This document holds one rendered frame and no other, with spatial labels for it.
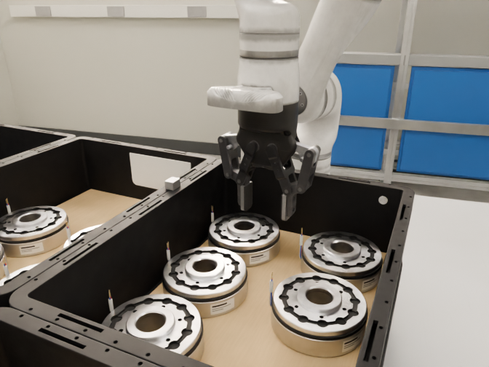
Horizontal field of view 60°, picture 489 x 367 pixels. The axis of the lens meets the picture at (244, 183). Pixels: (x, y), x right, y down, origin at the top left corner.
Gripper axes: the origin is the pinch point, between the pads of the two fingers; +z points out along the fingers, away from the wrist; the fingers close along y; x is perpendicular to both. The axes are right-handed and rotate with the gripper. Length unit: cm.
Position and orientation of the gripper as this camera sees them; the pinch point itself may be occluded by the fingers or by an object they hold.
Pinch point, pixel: (265, 203)
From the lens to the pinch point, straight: 57.3
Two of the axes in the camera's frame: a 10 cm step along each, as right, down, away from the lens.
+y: -8.7, -1.9, 4.5
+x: -4.9, 3.4, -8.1
